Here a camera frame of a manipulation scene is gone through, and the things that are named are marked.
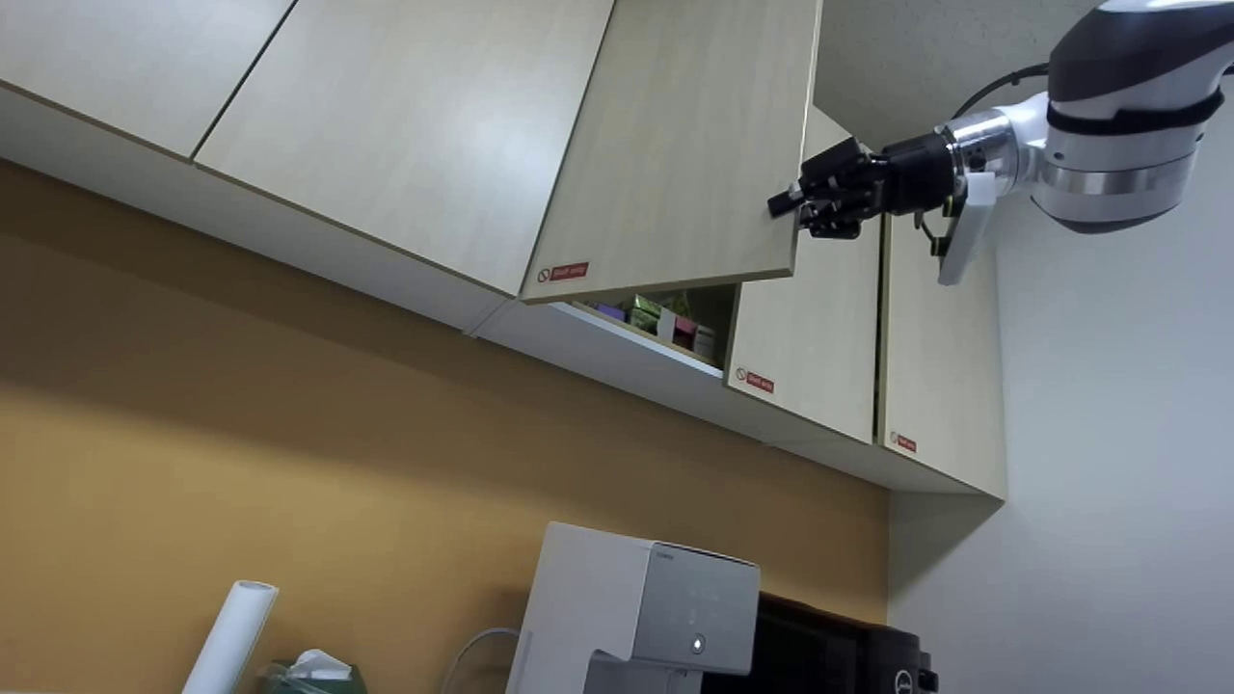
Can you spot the white silver water dispenser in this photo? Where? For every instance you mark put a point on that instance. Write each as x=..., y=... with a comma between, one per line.
x=603, y=601

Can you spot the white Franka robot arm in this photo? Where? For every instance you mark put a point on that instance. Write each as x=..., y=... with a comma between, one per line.
x=1133, y=118

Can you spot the black Jura coffee machine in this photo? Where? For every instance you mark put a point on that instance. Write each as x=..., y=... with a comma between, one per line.
x=824, y=658

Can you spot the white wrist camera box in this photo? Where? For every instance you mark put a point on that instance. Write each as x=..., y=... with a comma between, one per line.
x=967, y=231

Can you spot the white paper roll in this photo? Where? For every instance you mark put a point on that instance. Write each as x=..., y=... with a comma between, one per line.
x=233, y=636

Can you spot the upper cabinet carcass with shelves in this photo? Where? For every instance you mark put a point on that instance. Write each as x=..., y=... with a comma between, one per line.
x=617, y=353

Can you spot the plain beige cabinet door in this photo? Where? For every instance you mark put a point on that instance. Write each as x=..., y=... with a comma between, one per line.
x=411, y=128
x=116, y=59

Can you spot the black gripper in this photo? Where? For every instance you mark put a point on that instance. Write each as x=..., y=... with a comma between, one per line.
x=875, y=177

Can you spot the green tissue box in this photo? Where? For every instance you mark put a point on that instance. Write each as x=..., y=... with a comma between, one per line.
x=310, y=676

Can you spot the green white small box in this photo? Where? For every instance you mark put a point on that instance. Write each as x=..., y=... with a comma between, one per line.
x=646, y=312

